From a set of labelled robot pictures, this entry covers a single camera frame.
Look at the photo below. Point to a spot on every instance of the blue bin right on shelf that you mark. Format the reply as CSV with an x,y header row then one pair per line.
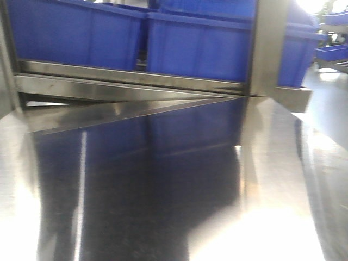
x,y
205,47

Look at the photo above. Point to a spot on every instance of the blue bin on shelf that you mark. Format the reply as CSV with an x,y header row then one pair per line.
x,y
76,33
205,47

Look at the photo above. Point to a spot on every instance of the blue bin left on shelf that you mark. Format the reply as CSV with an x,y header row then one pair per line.
x,y
76,33

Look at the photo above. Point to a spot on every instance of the steel shelf rack by table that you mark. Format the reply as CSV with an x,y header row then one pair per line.
x,y
65,86

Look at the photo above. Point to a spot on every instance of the blue bin stacked on top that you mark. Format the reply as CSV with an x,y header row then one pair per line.
x,y
228,10

